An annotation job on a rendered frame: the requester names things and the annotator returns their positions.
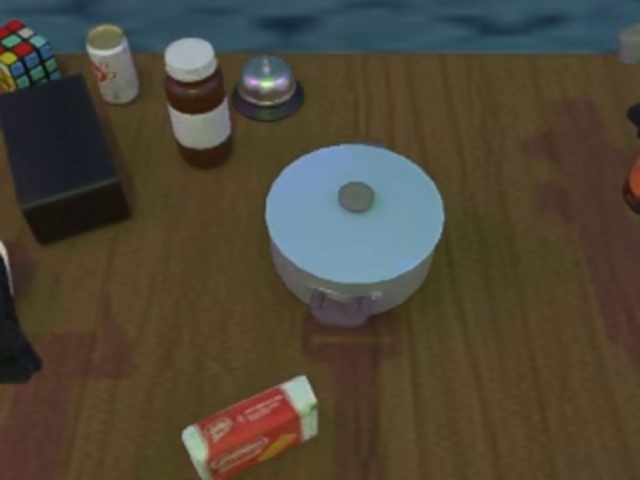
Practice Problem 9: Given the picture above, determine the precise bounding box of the black rectangular box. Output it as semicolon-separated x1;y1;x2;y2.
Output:
0;73;133;246

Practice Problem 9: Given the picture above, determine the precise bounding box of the red and white biscuit pack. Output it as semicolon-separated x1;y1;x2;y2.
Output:
180;375;322;480

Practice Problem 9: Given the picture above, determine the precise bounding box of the brown bottle with white cap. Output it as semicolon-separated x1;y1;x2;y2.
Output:
163;38;235;169

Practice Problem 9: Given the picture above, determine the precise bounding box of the silver service bell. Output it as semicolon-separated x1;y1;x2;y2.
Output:
231;55;305;123

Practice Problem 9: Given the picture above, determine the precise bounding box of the white drink can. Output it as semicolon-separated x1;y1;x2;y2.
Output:
85;24;141;106

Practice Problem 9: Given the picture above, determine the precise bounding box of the white pot with lid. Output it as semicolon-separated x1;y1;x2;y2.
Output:
264;141;446;328

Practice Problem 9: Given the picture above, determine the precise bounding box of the orange jar with dark rim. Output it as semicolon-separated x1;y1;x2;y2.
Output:
622;152;640;215

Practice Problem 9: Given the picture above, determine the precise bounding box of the white gray cylinder object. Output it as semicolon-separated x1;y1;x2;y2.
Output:
618;24;640;65

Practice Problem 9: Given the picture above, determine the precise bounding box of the multicolored puzzle cube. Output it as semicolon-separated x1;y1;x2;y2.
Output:
0;19;62;95

